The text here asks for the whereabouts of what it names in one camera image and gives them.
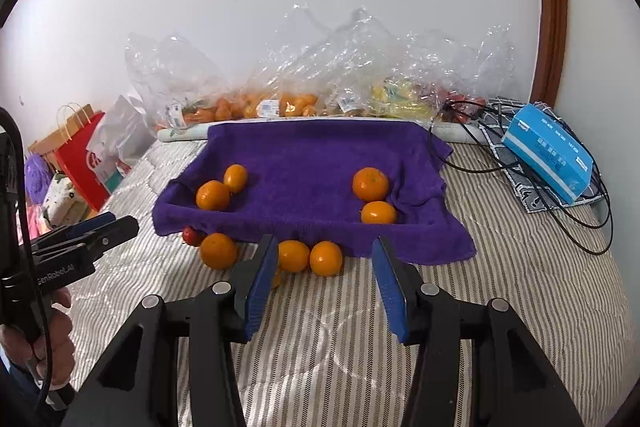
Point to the person's left hand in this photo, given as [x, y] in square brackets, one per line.
[55, 337]

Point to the blue tissue box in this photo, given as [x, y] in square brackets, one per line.
[547, 152]

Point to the clear bag of carrots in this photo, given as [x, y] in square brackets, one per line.
[200, 112]

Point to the small orange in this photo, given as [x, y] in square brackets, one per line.
[235, 178]
[378, 213]
[325, 258]
[213, 195]
[293, 255]
[218, 250]

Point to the striped bed sheet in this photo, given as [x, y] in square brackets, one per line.
[325, 357]

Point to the red paper bag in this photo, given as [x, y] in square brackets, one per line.
[82, 172]

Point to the white spotted plush toy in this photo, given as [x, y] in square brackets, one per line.
[62, 202]

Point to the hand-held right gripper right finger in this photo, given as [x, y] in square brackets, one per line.
[387, 292]

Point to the large orange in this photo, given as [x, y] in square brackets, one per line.
[370, 184]

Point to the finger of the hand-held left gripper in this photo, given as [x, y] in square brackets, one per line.
[92, 223]
[117, 231]

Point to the brown wooden door frame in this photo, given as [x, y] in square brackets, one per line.
[550, 7]

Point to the clear bag of red fruit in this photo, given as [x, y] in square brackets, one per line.
[465, 99]

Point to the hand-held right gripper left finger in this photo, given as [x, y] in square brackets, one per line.
[262, 287]

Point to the black white patterned cloth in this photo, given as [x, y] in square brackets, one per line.
[522, 194]

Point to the small red tomato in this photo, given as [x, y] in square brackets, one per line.
[192, 235]

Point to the purple towel-lined tray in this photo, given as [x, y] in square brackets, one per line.
[300, 167]

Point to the clear bag of yellow fruit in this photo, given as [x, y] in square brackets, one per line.
[400, 99]

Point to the brown paper bag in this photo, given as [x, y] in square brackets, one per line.
[50, 139]

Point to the purple plush toy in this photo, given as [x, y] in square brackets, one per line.
[37, 179]

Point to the white plastic bag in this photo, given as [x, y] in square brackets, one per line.
[125, 132]

